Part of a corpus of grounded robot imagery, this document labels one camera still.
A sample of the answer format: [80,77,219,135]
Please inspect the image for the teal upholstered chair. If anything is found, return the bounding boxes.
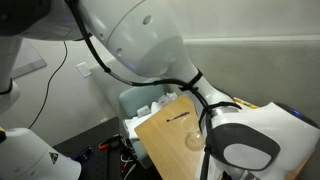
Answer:
[118,77,167,169]

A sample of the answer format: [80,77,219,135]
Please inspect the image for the small white carton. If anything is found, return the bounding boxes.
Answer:
[136,104,152,118]

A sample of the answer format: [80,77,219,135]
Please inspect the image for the black pen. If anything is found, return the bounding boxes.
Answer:
[166,111,191,123]

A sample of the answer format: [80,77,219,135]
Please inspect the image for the white crumpled bags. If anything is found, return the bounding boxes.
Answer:
[124,91,179,140]

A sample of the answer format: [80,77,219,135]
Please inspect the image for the clear glass bowl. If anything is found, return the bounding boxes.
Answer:
[180,115,205,152]

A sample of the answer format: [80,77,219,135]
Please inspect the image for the yellow pencil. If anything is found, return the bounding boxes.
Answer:
[232,96,260,111]

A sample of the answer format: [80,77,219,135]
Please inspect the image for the black robot platform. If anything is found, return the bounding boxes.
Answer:
[52,116,154,180]

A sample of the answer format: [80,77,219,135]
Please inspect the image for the small dark control box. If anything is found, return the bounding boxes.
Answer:
[71,145,95,162]

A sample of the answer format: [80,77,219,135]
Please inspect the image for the short grey padded wall panel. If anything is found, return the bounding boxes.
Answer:
[90,58,148,118]

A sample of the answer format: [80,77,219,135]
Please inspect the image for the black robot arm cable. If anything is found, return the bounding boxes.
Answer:
[64,0,243,180]

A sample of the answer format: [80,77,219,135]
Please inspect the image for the orange handled black clamp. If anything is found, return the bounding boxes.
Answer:
[98,133,122,152]

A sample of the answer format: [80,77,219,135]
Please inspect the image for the white loose cables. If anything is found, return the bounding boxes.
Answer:
[119,152,138,180]

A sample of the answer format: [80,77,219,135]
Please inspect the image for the white wall switch plate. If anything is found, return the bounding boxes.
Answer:
[75,61,93,79]

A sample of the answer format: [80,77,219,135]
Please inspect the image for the long grey padded wall panel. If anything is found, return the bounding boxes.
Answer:
[181,35,320,180]

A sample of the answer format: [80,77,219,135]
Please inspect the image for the thin black hanging cable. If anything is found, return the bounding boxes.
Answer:
[27,40,69,130]

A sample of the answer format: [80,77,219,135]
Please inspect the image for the grey framed wall board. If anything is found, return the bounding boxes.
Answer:
[9,39,48,80]

